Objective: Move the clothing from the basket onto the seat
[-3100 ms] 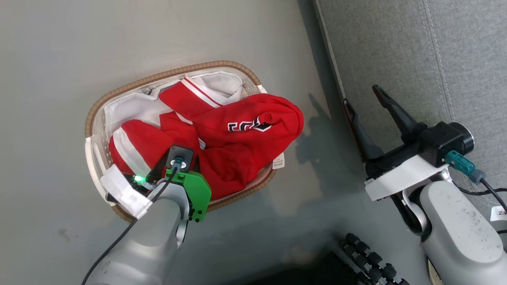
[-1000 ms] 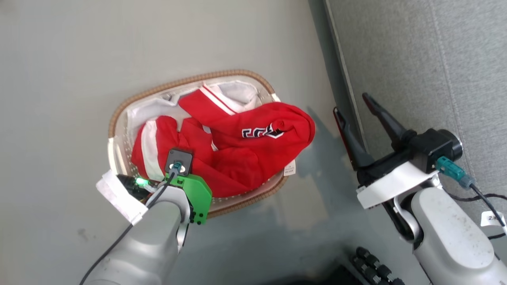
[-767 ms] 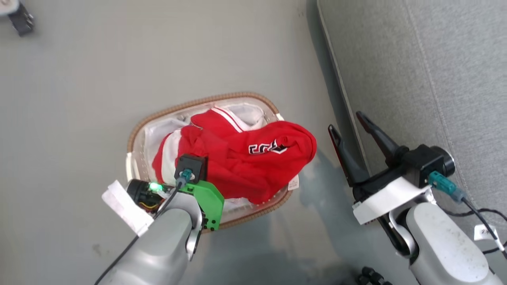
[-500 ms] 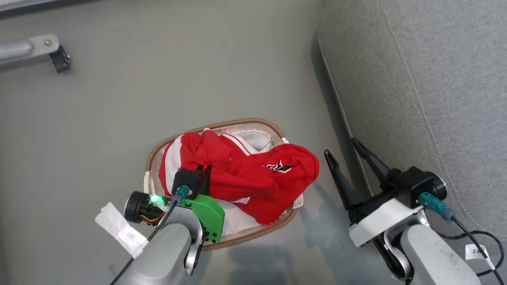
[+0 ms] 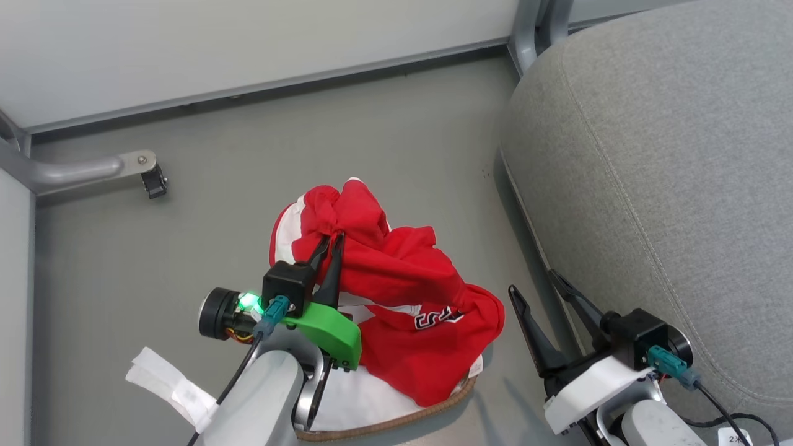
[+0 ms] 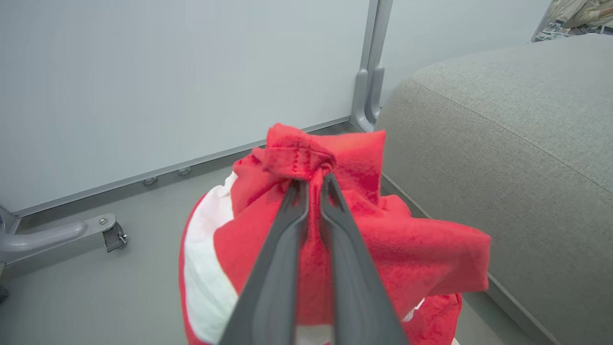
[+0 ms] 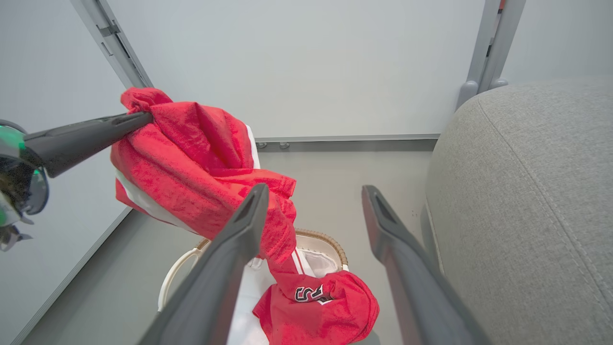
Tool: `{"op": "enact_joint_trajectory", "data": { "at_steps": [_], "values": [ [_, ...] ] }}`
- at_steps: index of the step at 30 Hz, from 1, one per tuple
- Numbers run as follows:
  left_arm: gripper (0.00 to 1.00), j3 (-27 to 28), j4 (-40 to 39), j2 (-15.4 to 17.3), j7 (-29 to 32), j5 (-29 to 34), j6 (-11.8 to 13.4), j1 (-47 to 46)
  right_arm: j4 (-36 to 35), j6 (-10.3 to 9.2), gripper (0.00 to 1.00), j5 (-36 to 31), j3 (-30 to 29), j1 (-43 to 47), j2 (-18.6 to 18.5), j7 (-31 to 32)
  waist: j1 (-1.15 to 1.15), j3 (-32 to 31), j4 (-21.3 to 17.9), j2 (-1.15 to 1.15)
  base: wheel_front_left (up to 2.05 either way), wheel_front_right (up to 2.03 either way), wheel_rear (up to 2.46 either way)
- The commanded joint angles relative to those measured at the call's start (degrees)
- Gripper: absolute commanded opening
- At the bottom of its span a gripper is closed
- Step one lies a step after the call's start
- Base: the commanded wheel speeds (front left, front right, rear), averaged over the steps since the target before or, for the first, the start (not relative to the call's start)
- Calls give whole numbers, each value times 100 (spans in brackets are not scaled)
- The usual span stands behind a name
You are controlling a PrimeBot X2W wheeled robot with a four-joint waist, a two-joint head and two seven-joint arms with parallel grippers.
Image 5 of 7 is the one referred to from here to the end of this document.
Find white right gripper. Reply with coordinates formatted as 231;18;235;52
509;270;654;434

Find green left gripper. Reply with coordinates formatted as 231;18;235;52
282;232;362;371

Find red and white garment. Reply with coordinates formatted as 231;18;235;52
269;178;506;408

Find white basket with brown rim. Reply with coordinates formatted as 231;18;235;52
296;372;478;442

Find grey fabric sofa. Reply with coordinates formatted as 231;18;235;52
501;0;793;446

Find black caster wheel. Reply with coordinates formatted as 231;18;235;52
141;163;168;200

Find white paper tag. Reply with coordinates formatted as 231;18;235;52
125;347;217;434

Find grey partition foot bar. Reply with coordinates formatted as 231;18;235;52
0;136;157;196

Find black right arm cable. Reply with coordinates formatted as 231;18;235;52
647;347;781;446

